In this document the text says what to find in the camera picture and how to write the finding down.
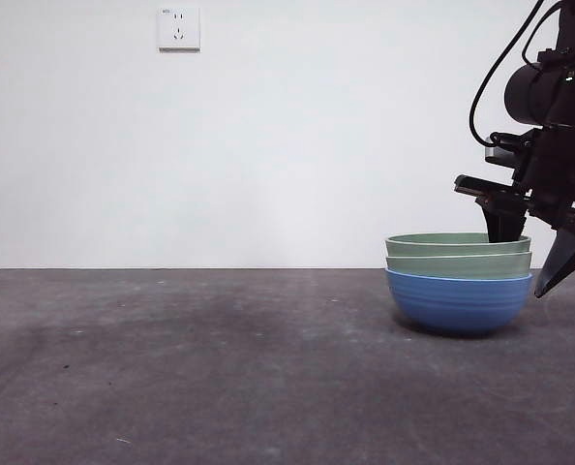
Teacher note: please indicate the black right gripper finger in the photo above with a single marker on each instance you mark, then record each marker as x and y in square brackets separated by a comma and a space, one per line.
[565, 257]
[504, 223]

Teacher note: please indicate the green ribbed bowl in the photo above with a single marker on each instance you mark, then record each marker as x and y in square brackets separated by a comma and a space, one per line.
[442, 246]
[457, 267]

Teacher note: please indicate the blue ribbed bowl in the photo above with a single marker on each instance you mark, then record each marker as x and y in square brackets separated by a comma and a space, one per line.
[457, 305]

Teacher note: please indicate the white wall socket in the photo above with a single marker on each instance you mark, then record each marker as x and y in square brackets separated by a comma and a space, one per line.
[190, 29]

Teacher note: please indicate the pale grey camera box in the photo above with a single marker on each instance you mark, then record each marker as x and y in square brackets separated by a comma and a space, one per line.
[495, 154]

